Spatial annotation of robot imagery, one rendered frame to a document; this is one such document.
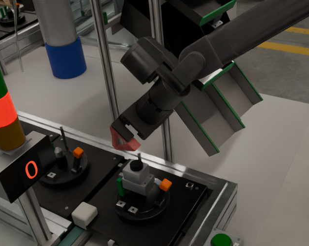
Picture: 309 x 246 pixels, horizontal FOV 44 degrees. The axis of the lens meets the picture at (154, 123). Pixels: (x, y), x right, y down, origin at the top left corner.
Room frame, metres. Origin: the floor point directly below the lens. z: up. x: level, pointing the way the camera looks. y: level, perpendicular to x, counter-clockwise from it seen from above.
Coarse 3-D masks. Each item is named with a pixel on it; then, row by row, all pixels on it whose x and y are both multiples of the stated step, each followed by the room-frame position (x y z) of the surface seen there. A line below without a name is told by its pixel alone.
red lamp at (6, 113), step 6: (6, 96) 0.54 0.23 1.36; (0, 102) 0.53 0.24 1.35; (6, 102) 0.53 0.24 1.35; (12, 102) 0.55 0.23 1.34; (0, 108) 0.52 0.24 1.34; (6, 108) 0.53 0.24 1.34; (12, 108) 0.54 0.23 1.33; (0, 114) 0.52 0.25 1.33; (6, 114) 0.53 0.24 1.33; (12, 114) 0.54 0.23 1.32; (0, 120) 0.52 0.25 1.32; (6, 120) 0.52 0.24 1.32; (12, 120) 0.53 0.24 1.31; (0, 126) 0.52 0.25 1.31
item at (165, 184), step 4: (156, 180) 0.60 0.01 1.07; (164, 180) 0.59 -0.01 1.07; (156, 184) 0.59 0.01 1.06; (160, 184) 0.59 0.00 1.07; (164, 184) 0.58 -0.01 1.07; (168, 184) 0.58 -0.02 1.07; (164, 188) 0.58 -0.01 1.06; (168, 188) 0.58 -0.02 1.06; (160, 192) 0.59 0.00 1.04; (164, 192) 0.58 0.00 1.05; (160, 196) 0.59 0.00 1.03; (156, 200) 0.60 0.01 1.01; (160, 200) 0.59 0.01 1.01
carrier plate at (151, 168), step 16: (128, 160) 0.79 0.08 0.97; (112, 176) 0.73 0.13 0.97; (160, 176) 0.71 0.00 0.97; (176, 176) 0.71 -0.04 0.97; (112, 192) 0.67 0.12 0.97; (176, 192) 0.65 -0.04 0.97; (192, 192) 0.64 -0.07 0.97; (112, 208) 0.62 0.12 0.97; (176, 208) 0.60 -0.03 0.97; (192, 208) 0.59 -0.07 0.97; (96, 224) 0.58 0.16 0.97; (112, 224) 0.57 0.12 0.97; (128, 224) 0.57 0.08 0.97; (160, 224) 0.56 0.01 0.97; (176, 224) 0.55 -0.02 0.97; (128, 240) 0.52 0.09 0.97; (144, 240) 0.52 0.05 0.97; (160, 240) 0.52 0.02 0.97
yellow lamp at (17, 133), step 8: (16, 120) 0.54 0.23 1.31; (0, 128) 0.52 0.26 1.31; (8, 128) 0.52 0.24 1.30; (16, 128) 0.53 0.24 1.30; (0, 136) 0.52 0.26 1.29; (8, 136) 0.52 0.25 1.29; (16, 136) 0.53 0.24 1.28; (24, 136) 0.55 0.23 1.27; (0, 144) 0.52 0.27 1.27; (8, 144) 0.52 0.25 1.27; (16, 144) 0.52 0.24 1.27
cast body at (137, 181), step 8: (136, 160) 0.64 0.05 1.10; (128, 168) 0.63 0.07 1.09; (136, 168) 0.62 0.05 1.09; (144, 168) 0.63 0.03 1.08; (120, 176) 0.65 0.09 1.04; (128, 176) 0.62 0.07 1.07; (136, 176) 0.61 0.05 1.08; (144, 176) 0.62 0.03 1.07; (152, 176) 0.63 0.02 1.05; (128, 184) 0.62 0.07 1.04; (136, 184) 0.61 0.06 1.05; (144, 184) 0.60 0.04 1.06; (152, 184) 0.62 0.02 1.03; (136, 192) 0.61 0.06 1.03; (144, 192) 0.60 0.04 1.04
